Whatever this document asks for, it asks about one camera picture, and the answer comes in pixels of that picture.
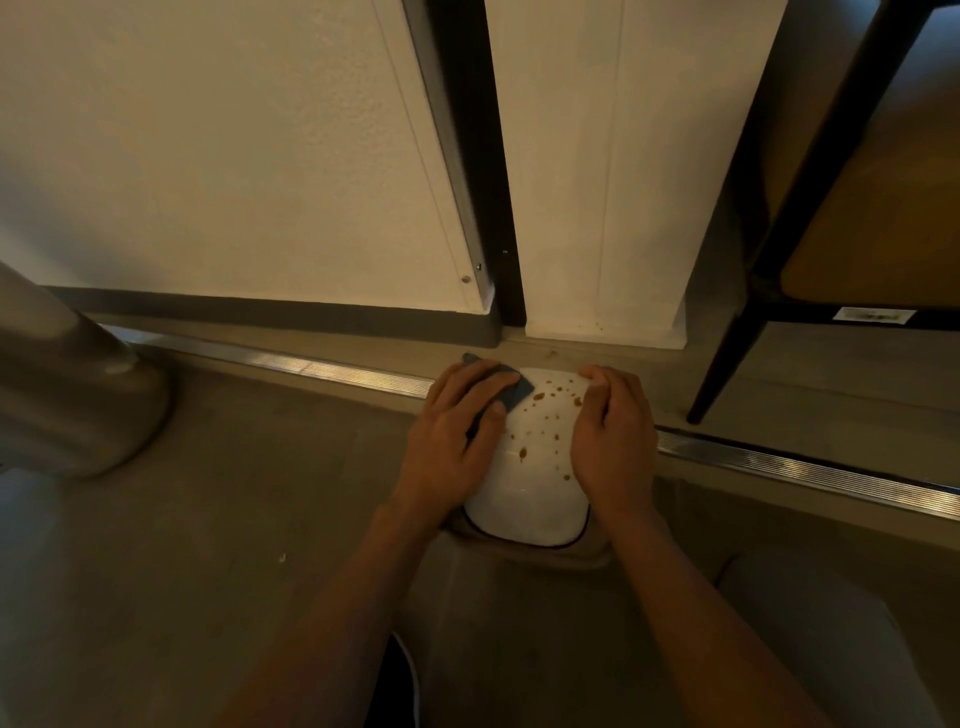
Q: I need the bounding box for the grey baseboard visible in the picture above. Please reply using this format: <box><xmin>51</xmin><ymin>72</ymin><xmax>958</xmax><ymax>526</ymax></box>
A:
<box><xmin>44</xmin><ymin>284</ymin><xmax>502</xmax><ymax>349</ymax></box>

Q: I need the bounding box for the metal floor threshold strip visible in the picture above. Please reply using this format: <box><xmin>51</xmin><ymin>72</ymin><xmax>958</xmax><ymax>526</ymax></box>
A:
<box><xmin>104</xmin><ymin>323</ymin><xmax>960</xmax><ymax>523</ymax></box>

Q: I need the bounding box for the white sticker label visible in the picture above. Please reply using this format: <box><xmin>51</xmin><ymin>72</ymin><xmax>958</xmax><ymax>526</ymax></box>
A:
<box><xmin>832</xmin><ymin>305</ymin><xmax>918</xmax><ymax>326</ymax></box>

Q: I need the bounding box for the person's left black shoe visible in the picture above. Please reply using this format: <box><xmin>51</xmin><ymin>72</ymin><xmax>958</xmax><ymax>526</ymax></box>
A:
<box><xmin>365</xmin><ymin>632</ymin><xmax>420</xmax><ymax>728</ymax></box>

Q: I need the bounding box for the person's left forearm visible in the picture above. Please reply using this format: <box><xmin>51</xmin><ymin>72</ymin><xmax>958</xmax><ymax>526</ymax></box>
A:
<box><xmin>217</xmin><ymin>498</ymin><xmax>444</xmax><ymax>728</ymax></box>

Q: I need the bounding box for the person's right forearm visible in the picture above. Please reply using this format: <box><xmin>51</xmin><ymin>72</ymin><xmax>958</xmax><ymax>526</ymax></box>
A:
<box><xmin>607</xmin><ymin>509</ymin><xmax>834</xmax><ymax>728</ymax></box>

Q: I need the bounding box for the black wall post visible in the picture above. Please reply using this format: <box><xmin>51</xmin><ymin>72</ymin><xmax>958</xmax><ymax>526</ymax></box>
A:
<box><xmin>401</xmin><ymin>0</ymin><xmax>528</xmax><ymax>329</ymax></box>

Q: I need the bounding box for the silver cylinder planter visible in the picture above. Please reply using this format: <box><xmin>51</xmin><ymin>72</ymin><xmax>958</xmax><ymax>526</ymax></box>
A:
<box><xmin>0</xmin><ymin>258</ymin><xmax>175</xmax><ymax>481</ymax></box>

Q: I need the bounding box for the person's right hand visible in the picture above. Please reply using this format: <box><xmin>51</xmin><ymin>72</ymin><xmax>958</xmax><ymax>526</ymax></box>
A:
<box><xmin>569</xmin><ymin>365</ymin><xmax>661</xmax><ymax>528</ymax></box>

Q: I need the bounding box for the brown bench with sticker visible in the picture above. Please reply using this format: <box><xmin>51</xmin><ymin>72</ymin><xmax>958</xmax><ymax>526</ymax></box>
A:
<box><xmin>686</xmin><ymin>0</ymin><xmax>960</xmax><ymax>427</ymax></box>

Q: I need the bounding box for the person's left hand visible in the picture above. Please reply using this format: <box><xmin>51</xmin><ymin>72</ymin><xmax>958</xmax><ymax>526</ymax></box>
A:
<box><xmin>393</xmin><ymin>359</ymin><xmax>523</xmax><ymax>528</ymax></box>

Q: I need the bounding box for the dark blue cloth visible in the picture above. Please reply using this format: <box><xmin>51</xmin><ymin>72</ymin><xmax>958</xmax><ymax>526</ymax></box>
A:
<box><xmin>461</xmin><ymin>352</ymin><xmax>535</xmax><ymax>440</ymax></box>

